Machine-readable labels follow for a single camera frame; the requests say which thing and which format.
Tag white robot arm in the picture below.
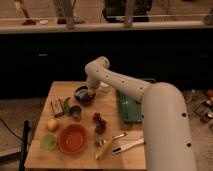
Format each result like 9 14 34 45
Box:
85 56 197 171

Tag purple bowl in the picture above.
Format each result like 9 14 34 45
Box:
74 86 95 106

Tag orange bowl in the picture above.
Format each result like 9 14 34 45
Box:
57 124 87 155

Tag white lidded jar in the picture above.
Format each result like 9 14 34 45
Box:
100 82 111 94

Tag small metal cup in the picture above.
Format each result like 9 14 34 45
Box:
69 105 81 122

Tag green pepper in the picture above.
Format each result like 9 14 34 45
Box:
64 97 71 115

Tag dark red grapes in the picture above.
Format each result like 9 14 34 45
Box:
93 113 106 135

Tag brown box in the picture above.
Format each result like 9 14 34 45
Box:
50 99 64 118

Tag green plastic tray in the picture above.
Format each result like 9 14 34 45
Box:
117 77 157 124

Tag metal spoon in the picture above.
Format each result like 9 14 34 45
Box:
95 132 127 147

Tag yellow lemon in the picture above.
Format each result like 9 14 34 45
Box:
47 119 58 132

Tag light green small cup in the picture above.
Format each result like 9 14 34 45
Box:
40 134 57 151

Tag yellow handled peeler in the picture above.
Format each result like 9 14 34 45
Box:
94 139 113 160

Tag black chair frame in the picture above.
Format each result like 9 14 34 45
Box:
0 118 30 171

